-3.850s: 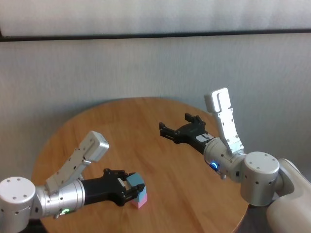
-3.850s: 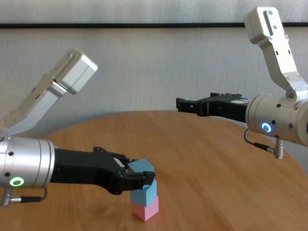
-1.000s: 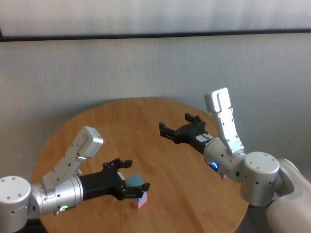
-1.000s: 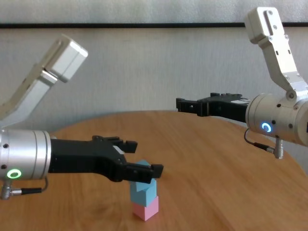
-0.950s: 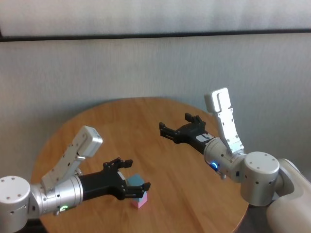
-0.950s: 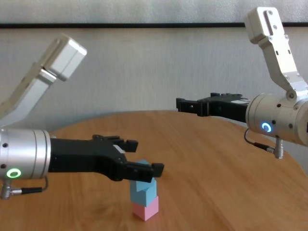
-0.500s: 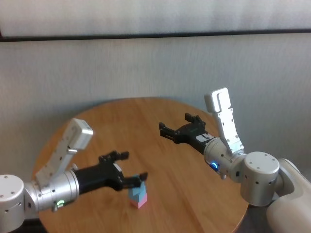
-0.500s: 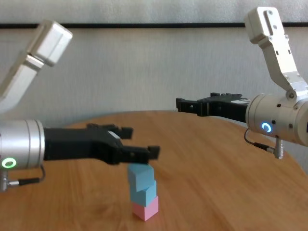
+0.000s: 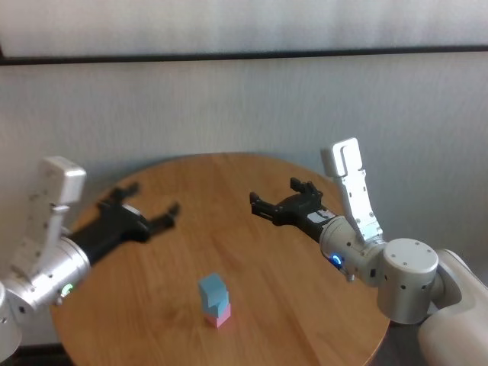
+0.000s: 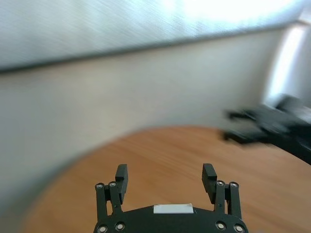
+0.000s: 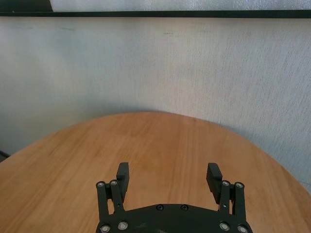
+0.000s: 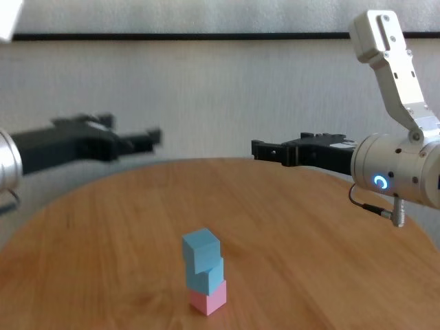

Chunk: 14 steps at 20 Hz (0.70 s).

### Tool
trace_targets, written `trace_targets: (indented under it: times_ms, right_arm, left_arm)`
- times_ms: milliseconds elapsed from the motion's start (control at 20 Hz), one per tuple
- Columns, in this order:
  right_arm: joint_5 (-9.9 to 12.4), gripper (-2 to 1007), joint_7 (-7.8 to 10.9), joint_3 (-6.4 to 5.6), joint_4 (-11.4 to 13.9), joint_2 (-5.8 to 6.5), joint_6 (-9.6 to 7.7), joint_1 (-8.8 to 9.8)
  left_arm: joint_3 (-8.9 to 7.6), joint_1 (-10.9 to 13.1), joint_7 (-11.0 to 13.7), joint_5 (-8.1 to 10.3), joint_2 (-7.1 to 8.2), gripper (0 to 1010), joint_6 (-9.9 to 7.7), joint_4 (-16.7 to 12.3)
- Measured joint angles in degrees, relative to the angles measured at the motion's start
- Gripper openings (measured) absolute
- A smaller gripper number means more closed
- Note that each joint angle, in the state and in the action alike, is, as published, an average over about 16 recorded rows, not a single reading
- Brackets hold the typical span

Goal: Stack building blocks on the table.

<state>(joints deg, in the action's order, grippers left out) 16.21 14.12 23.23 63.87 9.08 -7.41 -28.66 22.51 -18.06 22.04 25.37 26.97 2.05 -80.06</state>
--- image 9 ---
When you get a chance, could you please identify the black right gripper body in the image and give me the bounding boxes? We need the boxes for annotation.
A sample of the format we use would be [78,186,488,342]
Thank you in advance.
[272,194,336,243]

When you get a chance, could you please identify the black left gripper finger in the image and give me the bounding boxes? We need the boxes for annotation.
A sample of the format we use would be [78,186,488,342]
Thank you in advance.
[144,201,181,238]
[108,181,141,207]

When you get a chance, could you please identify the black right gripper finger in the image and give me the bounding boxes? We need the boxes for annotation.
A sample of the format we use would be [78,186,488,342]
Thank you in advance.
[289,177,323,205]
[249,191,285,225]

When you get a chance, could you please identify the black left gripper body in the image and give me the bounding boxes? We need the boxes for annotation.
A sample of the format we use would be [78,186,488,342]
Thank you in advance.
[68,204,150,266]

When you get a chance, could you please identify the light blue cube block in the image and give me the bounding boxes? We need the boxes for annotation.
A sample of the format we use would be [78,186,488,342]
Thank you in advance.
[201,295,231,319]
[197,272,230,310]

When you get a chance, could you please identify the pink cube block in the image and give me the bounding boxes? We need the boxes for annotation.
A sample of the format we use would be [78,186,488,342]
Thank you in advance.
[204,303,233,329]

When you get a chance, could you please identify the frosted white window panel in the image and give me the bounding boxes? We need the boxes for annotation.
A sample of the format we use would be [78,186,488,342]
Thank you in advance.
[0,0,488,58]

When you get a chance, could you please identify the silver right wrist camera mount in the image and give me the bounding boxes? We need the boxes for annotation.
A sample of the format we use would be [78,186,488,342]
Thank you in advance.
[320,136,384,245]

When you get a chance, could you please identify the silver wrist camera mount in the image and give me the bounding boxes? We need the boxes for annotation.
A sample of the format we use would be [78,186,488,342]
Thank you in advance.
[9,155,88,287]
[320,136,384,245]

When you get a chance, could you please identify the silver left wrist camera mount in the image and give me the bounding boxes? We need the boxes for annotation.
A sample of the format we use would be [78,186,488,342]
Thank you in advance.
[9,155,88,287]

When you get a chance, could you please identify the black wall rail strip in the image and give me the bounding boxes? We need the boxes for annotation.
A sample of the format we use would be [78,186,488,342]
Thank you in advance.
[0,44,488,68]

